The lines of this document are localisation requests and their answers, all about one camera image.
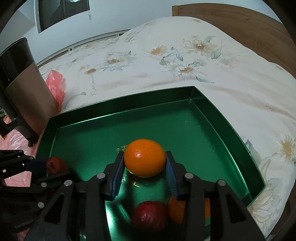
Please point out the copper and black electric kettle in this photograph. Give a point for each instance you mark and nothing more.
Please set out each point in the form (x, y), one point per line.
(25, 92)

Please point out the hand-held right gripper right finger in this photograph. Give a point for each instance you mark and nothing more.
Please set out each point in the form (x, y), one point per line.
(171, 180)

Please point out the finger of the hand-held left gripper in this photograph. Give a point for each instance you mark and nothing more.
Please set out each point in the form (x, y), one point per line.
(37, 164)
(50, 179)

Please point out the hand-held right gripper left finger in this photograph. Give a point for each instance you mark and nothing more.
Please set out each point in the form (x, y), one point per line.
(118, 178)

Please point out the dark window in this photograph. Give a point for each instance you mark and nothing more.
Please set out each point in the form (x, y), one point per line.
(62, 14)

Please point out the green metal tray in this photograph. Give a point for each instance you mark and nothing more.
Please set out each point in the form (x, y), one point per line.
(185, 129)

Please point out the wooden headboard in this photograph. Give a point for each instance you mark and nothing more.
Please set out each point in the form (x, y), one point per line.
(242, 20)

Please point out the pink plastic sheet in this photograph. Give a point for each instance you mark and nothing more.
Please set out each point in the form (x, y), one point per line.
(56, 88)

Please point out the orange mandarin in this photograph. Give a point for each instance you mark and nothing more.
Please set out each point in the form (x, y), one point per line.
(177, 210)
(145, 157)

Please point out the red plum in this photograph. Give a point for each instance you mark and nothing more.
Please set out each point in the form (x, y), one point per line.
(56, 165)
(150, 216)

